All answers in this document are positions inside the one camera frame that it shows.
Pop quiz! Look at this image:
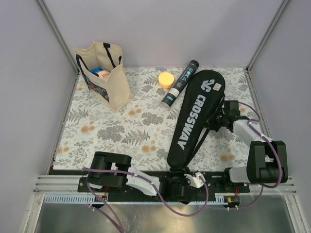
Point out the black racket cover bag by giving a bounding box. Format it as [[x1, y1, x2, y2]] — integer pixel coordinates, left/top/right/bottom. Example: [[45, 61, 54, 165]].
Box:
[[167, 70, 225, 170]]

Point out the black shuttlecock tube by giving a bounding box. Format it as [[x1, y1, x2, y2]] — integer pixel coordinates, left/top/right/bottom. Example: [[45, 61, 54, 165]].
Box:
[[160, 60, 199, 111]]

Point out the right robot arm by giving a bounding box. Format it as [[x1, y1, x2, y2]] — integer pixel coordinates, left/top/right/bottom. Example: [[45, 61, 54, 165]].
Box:
[[206, 100, 288, 192]]

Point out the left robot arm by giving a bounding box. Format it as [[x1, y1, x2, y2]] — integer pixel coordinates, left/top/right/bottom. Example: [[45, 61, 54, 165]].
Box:
[[86, 151, 191, 204]]

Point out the yellow grip tape roll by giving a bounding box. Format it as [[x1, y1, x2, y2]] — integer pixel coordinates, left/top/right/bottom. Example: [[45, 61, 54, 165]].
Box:
[[158, 72, 174, 89]]

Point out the floral table mat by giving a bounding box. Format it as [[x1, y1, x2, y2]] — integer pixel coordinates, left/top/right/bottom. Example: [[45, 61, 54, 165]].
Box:
[[53, 67, 259, 171]]

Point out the beige canvas tote bag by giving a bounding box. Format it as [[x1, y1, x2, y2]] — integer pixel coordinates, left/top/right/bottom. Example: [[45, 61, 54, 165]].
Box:
[[74, 42, 133, 112]]

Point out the blue pink item in bag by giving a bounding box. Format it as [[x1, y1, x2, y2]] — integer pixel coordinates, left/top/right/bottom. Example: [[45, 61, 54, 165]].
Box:
[[90, 67, 110, 80]]

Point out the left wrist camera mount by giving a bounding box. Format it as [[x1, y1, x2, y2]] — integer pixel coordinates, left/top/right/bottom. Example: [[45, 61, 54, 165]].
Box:
[[184, 172, 206, 188]]

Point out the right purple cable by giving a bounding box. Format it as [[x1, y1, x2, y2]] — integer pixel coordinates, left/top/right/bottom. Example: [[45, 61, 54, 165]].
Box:
[[225, 101, 286, 212]]

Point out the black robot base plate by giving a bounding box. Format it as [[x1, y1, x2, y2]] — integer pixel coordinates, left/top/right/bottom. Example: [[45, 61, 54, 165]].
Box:
[[78, 171, 249, 202]]

